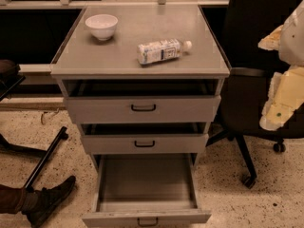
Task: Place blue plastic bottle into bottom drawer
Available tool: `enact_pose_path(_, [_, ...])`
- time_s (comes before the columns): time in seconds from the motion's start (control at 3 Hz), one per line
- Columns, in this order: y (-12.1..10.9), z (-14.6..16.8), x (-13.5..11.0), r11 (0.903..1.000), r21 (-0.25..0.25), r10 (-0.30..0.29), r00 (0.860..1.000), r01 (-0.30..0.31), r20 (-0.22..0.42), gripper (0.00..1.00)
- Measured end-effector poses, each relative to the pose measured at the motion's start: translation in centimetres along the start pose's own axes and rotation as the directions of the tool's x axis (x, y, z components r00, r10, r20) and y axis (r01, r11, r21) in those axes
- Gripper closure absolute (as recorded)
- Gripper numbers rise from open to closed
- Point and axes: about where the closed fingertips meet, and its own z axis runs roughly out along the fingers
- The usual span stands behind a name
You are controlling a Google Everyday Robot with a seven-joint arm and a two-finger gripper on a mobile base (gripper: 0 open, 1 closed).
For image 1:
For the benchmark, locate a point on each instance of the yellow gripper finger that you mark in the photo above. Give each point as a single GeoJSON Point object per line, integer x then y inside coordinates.
{"type": "Point", "coordinates": [285, 96]}
{"type": "Point", "coordinates": [271, 41]}

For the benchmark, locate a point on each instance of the clear plastic bottle white cap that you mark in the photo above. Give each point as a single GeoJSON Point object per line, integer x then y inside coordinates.
{"type": "Point", "coordinates": [163, 50]}

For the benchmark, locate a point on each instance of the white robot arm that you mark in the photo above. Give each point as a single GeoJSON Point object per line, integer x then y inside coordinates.
{"type": "Point", "coordinates": [291, 48]}

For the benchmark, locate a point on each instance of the grey drawer cabinet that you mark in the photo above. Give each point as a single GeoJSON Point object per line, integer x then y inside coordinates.
{"type": "Point", "coordinates": [86, 58]}

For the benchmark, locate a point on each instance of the grey top drawer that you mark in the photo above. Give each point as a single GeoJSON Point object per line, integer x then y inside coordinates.
{"type": "Point", "coordinates": [140, 101]}

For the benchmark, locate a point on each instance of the grey drawer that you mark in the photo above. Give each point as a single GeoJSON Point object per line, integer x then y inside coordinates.
{"type": "Point", "coordinates": [140, 101]}
{"type": "Point", "coordinates": [145, 191]}
{"type": "Point", "coordinates": [143, 138]}

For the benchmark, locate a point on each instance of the grey bottom drawer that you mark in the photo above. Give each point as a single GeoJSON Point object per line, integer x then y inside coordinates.
{"type": "Point", "coordinates": [145, 191]}

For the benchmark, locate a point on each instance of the grey middle drawer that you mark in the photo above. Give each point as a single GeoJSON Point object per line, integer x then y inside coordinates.
{"type": "Point", "coordinates": [143, 138]}

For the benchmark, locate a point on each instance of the black office chair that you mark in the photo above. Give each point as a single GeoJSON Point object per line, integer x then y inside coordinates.
{"type": "Point", "coordinates": [238, 28]}

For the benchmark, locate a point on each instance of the white ceramic bowl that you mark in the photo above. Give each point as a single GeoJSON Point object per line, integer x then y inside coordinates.
{"type": "Point", "coordinates": [102, 26]}

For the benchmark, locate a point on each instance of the black chair base left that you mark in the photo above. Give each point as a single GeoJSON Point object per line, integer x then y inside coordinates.
{"type": "Point", "coordinates": [43, 155]}

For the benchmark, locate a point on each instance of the dark stool seat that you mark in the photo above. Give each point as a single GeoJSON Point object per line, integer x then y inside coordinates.
{"type": "Point", "coordinates": [9, 77]}

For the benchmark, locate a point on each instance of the black shoe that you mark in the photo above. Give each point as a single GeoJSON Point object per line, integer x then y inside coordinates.
{"type": "Point", "coordinates": [39, 204]}

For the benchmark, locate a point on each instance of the brown trouser leg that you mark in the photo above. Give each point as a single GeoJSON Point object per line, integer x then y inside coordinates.
{"type": "Point", "coordinates": [14, 200]}

